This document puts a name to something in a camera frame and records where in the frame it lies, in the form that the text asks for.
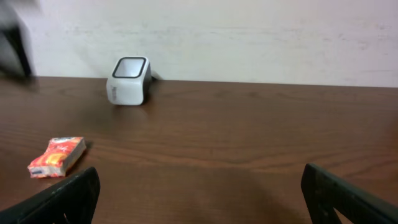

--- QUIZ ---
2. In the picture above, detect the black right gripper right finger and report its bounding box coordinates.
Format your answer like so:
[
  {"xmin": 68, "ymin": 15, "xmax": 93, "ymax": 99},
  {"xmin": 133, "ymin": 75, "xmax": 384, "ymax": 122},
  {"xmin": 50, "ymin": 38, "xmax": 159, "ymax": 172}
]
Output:
[{"xmin": 301, "ymin": 164, "xmax": 397, "ymax": 224}]

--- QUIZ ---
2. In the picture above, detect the white barcode scanner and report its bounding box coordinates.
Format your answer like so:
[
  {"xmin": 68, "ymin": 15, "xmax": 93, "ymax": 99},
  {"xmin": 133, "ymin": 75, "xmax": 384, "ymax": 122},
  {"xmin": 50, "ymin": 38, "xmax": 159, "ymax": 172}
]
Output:
[{"xmin": 106, "ymin": 56, "xmax": 152, "ymax": 106}]

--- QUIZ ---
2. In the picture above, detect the orange tissue pack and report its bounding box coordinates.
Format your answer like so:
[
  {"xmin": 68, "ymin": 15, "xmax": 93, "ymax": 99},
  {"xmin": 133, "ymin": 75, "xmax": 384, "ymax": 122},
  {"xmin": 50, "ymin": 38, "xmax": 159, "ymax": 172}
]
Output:
[{"xmin": 27, "ymin": 137, "xmax": 86, "ymax": 179}]

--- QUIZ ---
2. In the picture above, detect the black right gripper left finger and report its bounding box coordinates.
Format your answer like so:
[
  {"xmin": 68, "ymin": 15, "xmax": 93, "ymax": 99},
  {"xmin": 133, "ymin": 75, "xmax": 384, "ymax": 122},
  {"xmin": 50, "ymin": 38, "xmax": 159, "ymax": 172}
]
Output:
[{"xmin": 1, "ymin": 167, "xmax": 101, "ymax": 224}]

